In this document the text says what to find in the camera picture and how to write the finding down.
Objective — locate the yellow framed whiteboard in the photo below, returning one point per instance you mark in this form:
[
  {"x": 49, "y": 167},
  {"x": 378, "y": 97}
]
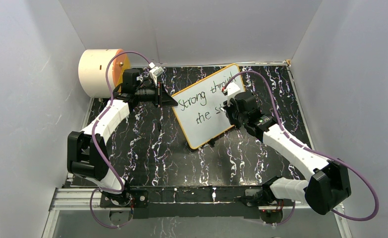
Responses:
[{"x": 198, "y": 110}]

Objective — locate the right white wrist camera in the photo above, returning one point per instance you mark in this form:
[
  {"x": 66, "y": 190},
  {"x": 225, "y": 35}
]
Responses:
[{"x": 231, "y": 90}]

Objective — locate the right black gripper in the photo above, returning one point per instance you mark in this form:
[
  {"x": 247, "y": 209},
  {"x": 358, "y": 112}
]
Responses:
[{"x": 228, "y": 108}]

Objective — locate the cream cylindrical drum orange face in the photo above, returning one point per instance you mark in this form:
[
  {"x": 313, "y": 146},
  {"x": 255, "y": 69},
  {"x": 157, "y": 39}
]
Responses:
[{"x": 92, "y": 71}]

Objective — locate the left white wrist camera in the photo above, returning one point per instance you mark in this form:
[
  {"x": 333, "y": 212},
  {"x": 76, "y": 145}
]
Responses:
[{"x": 155, "y": 71}]

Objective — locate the aluminium front frame rail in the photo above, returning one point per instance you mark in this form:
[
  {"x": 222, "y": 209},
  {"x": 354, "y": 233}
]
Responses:
[{"x": 185, "y": 212}]

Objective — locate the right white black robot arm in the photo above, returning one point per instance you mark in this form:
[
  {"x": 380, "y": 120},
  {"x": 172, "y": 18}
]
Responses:
[{"x": 326, "y": 182}]

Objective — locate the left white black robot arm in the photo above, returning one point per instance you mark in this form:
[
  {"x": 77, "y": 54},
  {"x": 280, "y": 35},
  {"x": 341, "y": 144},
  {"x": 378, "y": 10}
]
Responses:
[{"x": 87, "y": 155}]

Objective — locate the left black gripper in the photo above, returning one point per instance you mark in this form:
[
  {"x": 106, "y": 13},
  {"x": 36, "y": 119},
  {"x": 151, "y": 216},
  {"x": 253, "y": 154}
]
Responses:
[{"x": 162, "y": 98}]

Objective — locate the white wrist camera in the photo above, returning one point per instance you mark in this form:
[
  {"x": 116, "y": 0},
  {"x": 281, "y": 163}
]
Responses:
[
  {"x": 155, "y": 71},
  {"x": 231, "y": 90}
]

